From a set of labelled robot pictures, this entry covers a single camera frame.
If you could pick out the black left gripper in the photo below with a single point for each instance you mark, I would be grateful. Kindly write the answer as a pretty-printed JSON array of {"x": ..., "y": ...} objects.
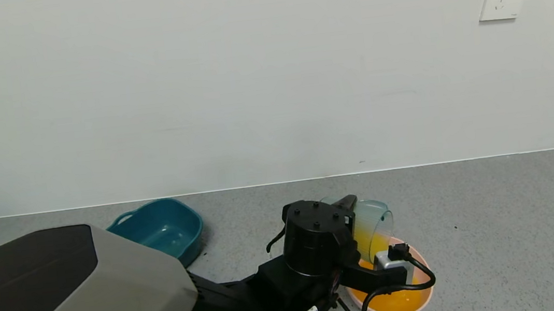
[{"x": 369, "y": 278}]

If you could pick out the clear plastic cup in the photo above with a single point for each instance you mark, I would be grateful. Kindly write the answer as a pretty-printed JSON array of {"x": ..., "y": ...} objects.
[{"x": 375, "y": 217}]

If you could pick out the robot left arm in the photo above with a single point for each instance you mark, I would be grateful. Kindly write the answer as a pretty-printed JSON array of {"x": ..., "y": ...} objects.
[{"x": 64, "y": 305}]

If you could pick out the pink bowl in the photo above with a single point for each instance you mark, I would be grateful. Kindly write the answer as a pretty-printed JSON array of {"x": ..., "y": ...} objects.
[{"x": 403, "y": 304}]

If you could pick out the teal plastic basin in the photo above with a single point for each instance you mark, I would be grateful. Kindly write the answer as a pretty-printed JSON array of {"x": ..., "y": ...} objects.
[{"x": 165, "y": 231}]

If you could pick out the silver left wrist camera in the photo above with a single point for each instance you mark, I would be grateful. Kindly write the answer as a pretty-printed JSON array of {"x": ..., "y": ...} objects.
[{"x": 388, "y": 261}]

